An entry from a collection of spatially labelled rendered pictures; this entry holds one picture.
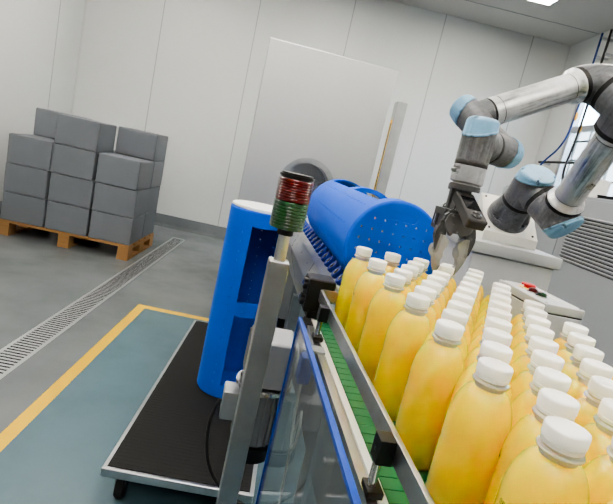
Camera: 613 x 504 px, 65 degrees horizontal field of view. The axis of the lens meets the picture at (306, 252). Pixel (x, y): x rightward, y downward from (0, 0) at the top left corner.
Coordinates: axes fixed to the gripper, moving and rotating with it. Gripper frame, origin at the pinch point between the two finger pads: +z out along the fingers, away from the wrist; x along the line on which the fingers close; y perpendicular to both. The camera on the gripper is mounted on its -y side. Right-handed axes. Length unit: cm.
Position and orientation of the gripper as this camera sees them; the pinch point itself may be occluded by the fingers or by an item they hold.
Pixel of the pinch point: (445, 269)
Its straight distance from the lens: 119.3
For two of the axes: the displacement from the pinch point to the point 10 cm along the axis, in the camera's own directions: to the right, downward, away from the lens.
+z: -2.1, 9.6, 1.9
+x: -9.7, -1.9, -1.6
